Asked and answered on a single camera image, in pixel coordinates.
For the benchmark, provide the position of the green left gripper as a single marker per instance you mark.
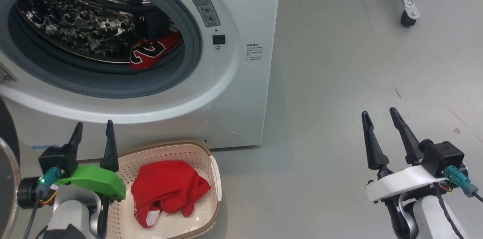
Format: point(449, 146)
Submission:
point(94, 182)

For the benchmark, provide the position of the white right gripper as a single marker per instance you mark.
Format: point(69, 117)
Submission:
point(403, 182)

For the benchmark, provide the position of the red basketball shorts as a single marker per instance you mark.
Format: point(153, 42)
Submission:
point(166, 186)

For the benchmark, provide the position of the red basketball jersey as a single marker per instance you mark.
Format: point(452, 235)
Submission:
point(151, 52)

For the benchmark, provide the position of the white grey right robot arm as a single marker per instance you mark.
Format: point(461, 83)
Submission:
point(430, 220)

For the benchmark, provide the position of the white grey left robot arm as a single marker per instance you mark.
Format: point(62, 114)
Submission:
point(71, 212)

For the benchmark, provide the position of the cream perforated laundry basket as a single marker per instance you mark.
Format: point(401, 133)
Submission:
point(169, 152)

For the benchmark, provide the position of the stainless steel washing machine drum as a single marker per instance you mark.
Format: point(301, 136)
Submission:
point(75, 24)

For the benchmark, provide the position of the white front-load washing machine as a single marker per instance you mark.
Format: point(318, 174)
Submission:
point(241, 99)

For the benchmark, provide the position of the black door latch socket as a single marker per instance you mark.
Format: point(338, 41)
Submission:
point(219, 39)

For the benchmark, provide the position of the blue energy label sticker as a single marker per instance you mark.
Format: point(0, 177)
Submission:
point(45, 148)

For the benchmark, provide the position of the black caster wheel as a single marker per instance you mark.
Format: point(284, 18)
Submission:
point(407, 19)

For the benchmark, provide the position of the grey warning label sticker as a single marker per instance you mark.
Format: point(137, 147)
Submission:
point(203, 7)

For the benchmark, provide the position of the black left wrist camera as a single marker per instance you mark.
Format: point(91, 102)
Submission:
point(56, 158)

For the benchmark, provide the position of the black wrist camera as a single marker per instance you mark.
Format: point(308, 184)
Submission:
point(441, 158)
point(56, 158)

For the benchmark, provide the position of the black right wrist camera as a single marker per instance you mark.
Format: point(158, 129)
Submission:
point(441, 158)

